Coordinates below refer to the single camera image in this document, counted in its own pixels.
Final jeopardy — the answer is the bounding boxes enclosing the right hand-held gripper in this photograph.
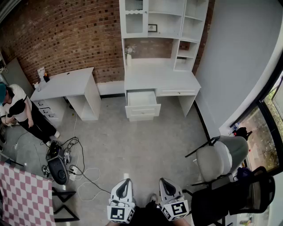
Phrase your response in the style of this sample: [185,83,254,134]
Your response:
[159,177,190,222]

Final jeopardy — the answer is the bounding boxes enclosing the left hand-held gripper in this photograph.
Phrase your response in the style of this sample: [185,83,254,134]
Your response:
[107,179,136,223]

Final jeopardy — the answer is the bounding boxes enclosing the person's right forearm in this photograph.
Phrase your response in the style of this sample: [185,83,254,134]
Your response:
[174,218,194,226]

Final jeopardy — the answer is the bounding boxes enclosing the person's legs in black trousers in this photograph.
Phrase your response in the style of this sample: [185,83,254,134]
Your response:
[130,200,172,226]

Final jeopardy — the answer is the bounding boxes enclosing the beige office chair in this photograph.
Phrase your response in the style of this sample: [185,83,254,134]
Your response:
[185,135,249,188]

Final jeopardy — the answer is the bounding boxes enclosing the white power strip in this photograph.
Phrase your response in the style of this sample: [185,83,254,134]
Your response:
[69,166,79,181]

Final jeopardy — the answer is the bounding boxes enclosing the black mesh office chair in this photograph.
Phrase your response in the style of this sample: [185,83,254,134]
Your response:
[182,166,276,226]

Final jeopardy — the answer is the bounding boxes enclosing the black oval case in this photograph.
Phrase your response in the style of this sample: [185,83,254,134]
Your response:
[47,158,69,185]

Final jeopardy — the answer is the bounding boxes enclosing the purple bag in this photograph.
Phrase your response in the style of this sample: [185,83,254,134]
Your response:
[235,167,252,182]

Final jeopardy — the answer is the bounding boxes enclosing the black electronic device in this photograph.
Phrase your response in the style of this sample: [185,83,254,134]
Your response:
[46,141,65,161]

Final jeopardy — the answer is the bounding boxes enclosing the black bag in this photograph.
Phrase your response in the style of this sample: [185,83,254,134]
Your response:
[235,127,253,141]

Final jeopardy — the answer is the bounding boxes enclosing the pink white checkered cloth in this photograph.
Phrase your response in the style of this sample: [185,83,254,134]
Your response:
[0,161,56,226]

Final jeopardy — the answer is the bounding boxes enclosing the white desk with shelf hutch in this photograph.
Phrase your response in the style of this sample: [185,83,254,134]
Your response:
[119,0,210,122]

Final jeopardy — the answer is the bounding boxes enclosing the small plain white desk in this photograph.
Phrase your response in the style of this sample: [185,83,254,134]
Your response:
[30,67,102,128]

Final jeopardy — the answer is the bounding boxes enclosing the white vase with flowers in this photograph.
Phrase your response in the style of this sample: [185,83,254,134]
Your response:
[124,44,138,67]

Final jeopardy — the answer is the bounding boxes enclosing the white printed card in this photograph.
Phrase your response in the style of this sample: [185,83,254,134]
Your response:
[37,67,46,82]

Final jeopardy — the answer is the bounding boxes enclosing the white glass cabinet door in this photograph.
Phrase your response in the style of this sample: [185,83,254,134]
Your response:
[123,0,149,38]

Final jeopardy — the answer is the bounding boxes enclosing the white looped cable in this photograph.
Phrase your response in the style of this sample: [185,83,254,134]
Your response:
[76,167,111,201]

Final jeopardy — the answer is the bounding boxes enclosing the black folding frame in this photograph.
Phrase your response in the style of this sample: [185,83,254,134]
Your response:
[51,186,80,222]

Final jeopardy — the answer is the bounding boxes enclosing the black device with cables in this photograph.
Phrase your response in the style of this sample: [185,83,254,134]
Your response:
[39,136,112,195]

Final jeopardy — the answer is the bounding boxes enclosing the black window frame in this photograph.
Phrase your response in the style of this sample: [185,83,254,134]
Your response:
[256,72,283,177]

